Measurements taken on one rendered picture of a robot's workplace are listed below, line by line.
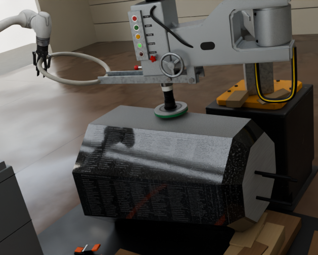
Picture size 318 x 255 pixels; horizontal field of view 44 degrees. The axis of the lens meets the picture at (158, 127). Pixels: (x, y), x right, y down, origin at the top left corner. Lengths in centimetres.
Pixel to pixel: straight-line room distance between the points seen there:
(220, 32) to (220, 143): 59
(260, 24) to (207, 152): 72
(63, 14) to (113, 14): 128
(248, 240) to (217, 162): 56
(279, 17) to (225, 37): 29
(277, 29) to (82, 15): 922
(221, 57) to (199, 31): 19
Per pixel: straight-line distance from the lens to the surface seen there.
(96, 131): 262
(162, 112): 245
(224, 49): 218
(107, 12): 1084
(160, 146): 230
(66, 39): 1063
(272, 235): 248
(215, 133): 220
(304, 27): 829
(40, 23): 268
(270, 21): 211
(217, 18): 216
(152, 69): 234
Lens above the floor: 177
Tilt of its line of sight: 23 degrees down
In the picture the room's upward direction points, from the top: 10 degrees counter-clockwise
